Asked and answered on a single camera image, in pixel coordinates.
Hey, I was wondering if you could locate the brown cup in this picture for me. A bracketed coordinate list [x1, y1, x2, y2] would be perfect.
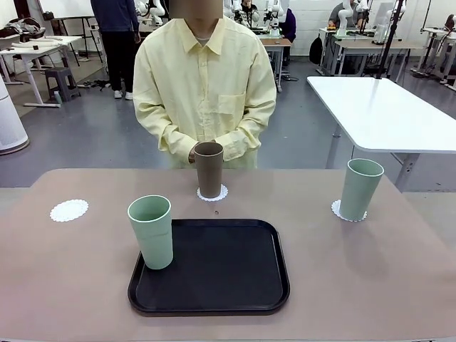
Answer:
[193, 141, 224, 199]

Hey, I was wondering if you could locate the white paper doily coaster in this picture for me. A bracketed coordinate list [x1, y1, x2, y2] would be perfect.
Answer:
[197, 184, 229, 203]
[49, 199, 90, 224]
[331, 199, 368, 222]

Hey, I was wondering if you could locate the light green cup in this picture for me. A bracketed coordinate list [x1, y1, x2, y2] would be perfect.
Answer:
[338, 158, 385, 221]
[127, 195, 175, 271]

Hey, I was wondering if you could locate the person's right forearm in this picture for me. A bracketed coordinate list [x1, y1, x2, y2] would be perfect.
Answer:
[133, 106, 197, 165]

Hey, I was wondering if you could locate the person's left forearm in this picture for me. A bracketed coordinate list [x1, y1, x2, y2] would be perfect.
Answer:
[220, 106, 277, 163]

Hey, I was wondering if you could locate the person in yellow shirt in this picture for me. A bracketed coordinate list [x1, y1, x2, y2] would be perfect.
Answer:
[133, 16, 278, 170]

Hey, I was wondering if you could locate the black plastic tray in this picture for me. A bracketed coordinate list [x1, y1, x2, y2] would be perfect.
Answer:
[127, 218, 291, 317]

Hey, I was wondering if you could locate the small brown desk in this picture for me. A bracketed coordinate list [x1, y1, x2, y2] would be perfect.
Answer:
[259, 37, 294, 92]

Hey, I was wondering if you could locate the standing person in blue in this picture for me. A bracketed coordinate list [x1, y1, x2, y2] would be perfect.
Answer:
[90, 0, 142, 100]

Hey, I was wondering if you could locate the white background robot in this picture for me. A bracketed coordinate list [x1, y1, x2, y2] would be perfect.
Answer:
[135, 0, 168, 26]

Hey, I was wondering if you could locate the grey plastic stool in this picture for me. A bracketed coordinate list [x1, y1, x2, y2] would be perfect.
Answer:
[44, 66, 81, 103]

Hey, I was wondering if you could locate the seated person in patterned sweater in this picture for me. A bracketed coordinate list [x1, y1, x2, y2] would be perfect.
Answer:
[237, 0, 261, 29]

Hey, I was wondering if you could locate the black backpack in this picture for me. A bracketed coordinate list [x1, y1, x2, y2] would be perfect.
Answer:
[309, 34, 324, 66]

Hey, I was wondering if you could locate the seated person in purple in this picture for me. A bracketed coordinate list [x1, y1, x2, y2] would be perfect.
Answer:
[281, 6, 298, 67]

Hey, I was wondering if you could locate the white cylindrical air purifier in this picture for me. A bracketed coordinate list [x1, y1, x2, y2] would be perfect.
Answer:
[0, 76, 30, 156]

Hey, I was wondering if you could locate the white background desk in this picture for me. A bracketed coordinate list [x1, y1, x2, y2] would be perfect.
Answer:
[0, 34, 83, 108]

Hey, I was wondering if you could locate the seated person in grey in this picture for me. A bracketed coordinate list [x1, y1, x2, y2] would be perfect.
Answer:
[328, 0, 361, 30]

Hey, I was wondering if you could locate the brown background desk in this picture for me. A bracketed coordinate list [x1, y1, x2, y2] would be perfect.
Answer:
[333, 39, 424, 78]

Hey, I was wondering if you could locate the pile of clothes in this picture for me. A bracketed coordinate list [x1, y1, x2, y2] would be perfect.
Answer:
[0, 17, 47, 40]

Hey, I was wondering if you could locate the black tripod pole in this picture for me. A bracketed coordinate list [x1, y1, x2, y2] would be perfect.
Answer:
[370, 0, 408, 80]

